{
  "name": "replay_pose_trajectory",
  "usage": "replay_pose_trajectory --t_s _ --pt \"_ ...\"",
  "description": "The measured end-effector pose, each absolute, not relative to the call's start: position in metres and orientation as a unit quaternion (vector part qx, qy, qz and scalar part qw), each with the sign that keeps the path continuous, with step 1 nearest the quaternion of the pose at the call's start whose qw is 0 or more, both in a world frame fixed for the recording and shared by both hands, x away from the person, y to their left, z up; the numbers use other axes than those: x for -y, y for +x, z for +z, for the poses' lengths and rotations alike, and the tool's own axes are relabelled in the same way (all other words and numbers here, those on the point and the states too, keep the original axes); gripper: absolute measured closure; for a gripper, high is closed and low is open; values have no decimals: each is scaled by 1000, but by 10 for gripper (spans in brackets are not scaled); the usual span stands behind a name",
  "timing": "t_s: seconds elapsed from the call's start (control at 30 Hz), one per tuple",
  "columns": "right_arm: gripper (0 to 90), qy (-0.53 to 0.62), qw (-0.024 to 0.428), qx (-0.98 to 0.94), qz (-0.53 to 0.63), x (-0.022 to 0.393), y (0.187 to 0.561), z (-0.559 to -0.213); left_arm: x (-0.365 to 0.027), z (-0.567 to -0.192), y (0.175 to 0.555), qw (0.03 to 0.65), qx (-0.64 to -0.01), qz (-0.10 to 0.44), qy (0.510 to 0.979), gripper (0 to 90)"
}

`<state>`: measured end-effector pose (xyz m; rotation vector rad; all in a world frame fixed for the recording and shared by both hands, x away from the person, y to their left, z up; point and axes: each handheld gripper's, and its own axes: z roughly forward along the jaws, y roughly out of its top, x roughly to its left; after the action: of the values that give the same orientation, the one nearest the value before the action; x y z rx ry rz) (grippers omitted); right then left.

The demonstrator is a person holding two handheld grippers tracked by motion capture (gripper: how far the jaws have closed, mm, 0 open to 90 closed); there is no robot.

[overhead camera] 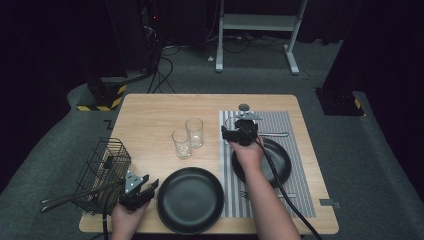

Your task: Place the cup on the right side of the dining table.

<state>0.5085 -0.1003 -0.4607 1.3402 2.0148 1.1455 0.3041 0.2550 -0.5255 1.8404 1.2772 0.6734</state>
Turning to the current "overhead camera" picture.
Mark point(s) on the black yellow striped base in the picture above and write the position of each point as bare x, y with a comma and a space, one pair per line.
106, 96

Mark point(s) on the grey round table grommet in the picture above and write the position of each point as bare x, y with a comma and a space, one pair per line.
244, 107

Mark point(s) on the dark equipment rack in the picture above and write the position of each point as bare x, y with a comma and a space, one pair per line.
151, 33

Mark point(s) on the silver fork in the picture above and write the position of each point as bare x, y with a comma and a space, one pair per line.
247, 195

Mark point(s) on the person's right hand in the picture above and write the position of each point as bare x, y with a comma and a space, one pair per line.
250, 156

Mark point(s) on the brown white striped placemat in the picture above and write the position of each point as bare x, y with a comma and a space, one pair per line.
280, 123

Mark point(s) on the person's left hand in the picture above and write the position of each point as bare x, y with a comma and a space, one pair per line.
128, 223

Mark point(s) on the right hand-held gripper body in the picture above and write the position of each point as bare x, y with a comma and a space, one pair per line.
247, 128

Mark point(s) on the small white floor plug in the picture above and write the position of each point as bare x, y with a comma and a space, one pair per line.
211, 59

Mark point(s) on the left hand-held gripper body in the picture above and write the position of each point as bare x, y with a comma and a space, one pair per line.
133, 191

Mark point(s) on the black curtain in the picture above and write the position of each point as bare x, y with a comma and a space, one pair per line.
50, 50
383, 50

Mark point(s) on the black plate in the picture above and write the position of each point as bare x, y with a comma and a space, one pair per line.
190, 200
283, 160

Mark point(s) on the white metal stand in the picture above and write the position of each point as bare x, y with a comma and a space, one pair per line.
260, 22

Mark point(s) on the grey tape piece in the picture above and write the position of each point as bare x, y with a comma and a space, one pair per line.
328, 202

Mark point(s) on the silver table knife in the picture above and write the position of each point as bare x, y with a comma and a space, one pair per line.
276, 134

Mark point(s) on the black base with yellow mark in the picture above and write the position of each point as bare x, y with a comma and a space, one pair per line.
340, 103

